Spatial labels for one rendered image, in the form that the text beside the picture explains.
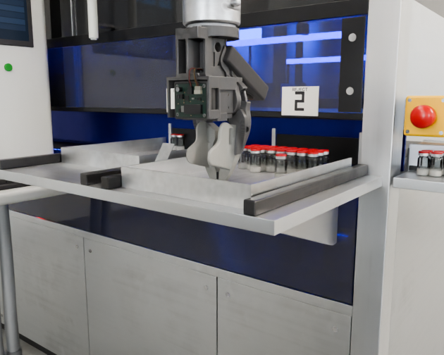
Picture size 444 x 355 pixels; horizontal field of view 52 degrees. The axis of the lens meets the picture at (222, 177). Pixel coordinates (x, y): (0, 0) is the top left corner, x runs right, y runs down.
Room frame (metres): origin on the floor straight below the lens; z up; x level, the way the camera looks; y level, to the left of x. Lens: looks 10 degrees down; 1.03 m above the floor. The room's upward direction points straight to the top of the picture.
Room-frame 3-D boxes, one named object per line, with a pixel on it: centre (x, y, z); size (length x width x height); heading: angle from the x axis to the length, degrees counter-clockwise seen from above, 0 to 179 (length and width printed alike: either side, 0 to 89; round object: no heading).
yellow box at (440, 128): (0.84, -0.38, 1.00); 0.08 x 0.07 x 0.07; 143
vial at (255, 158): (0.90, -0.07, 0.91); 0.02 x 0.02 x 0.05
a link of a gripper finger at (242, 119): (0.63, -0.01, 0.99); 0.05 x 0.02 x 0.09; 53
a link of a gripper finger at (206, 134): (0.63, 0.03, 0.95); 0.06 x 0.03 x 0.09; 143
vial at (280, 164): (0.81, -0.11, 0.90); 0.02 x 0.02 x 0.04
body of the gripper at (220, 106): (0.62, 0.02, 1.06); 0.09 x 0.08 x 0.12; 143
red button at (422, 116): (0.81, -0.35, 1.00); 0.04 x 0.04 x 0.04; 53
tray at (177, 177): (0.81, -0.04, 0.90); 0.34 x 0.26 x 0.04; 142
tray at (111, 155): (1.10, 0.16, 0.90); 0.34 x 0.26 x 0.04; 143
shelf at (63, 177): (0.95, 0.07, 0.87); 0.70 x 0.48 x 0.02; 53
